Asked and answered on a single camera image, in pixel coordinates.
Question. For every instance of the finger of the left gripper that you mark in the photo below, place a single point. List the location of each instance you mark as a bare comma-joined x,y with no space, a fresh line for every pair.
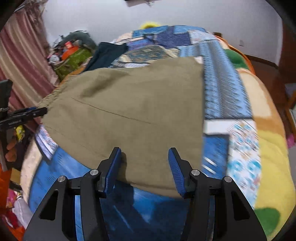
35,112

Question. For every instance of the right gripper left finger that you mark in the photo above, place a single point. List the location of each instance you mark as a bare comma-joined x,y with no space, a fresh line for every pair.
54,218

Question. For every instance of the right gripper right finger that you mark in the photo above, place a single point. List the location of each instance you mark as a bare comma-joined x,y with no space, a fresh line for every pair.
218,209

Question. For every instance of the khaki olive pants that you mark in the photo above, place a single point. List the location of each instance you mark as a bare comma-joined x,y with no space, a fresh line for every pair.
145,111

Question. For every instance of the person left hand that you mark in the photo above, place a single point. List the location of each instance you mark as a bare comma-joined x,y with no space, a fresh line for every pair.
11,148

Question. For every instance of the yellow orange fleece blanket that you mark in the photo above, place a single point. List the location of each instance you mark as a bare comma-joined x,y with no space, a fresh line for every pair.
259,155

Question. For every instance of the striped pink curtain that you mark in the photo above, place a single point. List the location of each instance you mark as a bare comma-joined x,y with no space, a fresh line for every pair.
24,52

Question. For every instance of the blue patchwork bedspread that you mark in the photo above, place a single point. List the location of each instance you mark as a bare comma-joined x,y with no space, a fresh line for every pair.
131,213

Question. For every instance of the orange red box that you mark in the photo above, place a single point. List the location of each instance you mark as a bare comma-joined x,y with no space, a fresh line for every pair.
69,50

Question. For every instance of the green patterned storage bag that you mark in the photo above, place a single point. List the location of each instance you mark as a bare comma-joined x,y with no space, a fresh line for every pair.
72,63

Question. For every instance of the dark navy folded garment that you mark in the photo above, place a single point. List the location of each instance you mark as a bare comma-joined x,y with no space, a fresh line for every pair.
105,54

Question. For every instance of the yellow curved headboard tube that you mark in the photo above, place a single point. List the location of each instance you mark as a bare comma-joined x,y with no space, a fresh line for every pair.
148,25

